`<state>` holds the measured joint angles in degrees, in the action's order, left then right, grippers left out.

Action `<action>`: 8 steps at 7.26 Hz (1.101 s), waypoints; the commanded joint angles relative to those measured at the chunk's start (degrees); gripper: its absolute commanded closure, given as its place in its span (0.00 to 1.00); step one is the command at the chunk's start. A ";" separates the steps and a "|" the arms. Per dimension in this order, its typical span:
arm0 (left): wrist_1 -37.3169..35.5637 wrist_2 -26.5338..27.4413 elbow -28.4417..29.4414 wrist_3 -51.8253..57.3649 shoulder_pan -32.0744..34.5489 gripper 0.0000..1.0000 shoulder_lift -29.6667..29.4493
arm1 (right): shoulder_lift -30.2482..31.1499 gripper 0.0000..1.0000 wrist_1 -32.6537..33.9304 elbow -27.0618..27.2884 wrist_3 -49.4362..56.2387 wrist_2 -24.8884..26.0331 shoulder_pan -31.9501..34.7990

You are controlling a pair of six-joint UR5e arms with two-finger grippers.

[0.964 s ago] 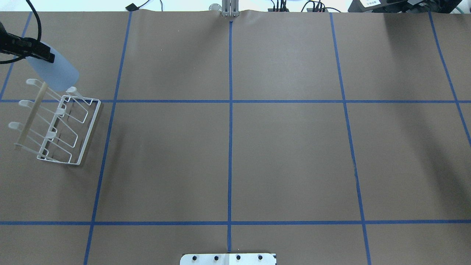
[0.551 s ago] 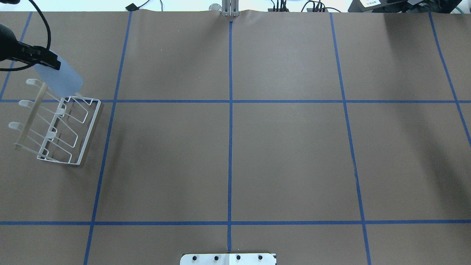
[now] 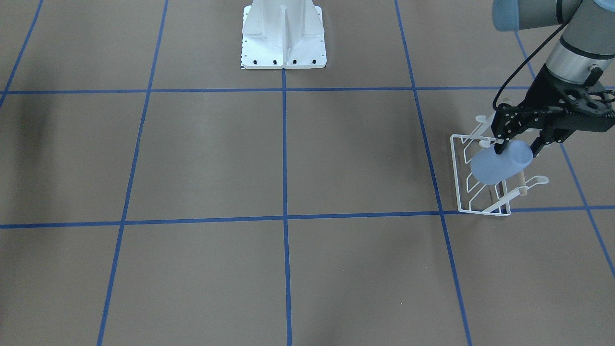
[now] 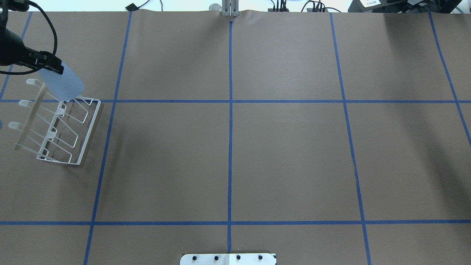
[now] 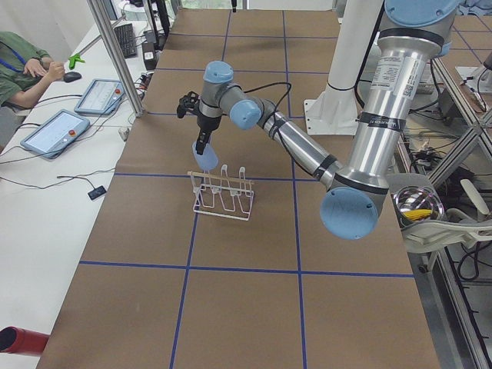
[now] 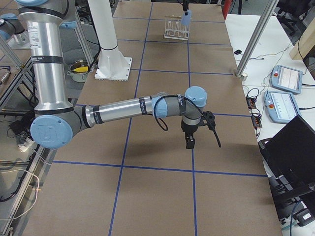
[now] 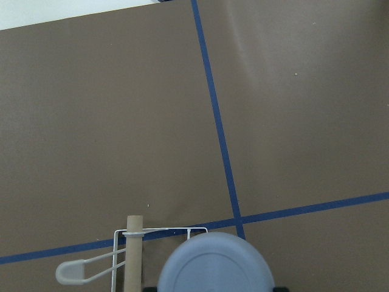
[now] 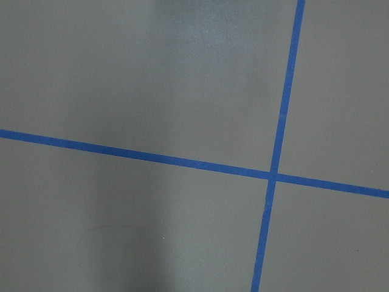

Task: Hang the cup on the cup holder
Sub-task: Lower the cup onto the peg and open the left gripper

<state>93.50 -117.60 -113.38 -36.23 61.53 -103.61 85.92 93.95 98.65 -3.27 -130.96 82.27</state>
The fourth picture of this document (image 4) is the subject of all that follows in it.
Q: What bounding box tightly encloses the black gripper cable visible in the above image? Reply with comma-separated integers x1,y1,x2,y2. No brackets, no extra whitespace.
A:
0,0,59,75

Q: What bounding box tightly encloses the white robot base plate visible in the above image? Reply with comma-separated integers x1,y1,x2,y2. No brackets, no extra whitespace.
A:
180,253,277,265

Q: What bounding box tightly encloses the white wire cup holder rack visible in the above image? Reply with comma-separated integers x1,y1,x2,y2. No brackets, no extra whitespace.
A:
8,79,102,166

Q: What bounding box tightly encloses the black laptop computer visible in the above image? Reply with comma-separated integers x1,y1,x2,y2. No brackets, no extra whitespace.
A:
348,0,461,14

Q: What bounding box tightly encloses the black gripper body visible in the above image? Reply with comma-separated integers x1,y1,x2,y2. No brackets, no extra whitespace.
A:
0,29,27,66

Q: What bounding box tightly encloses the aluminium camera mast post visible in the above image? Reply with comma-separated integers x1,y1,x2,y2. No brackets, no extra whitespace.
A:
222,0,240,17

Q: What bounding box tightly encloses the light blue plastic cup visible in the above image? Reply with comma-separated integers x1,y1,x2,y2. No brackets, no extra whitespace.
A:
39,62,85,101

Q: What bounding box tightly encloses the brown paper table cover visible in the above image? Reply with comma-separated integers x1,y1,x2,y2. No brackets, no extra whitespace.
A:
1,10,470,265

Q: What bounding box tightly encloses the small black device on table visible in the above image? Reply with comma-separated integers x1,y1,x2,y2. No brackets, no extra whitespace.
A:
125,3,139,12

